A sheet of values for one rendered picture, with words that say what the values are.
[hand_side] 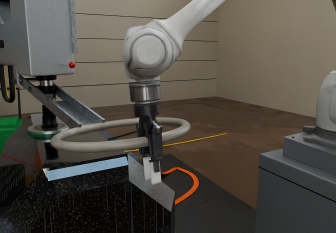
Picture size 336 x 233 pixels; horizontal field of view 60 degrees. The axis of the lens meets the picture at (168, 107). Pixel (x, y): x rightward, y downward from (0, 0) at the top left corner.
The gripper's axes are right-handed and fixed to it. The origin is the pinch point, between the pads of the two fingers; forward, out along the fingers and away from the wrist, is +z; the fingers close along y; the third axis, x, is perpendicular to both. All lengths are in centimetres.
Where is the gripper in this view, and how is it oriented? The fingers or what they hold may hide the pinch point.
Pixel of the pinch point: (152, 170)
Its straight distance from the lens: 88.1
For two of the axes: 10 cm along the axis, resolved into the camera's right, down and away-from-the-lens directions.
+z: 0.8, 9.9, 0.9
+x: -8.7, 1.1, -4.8
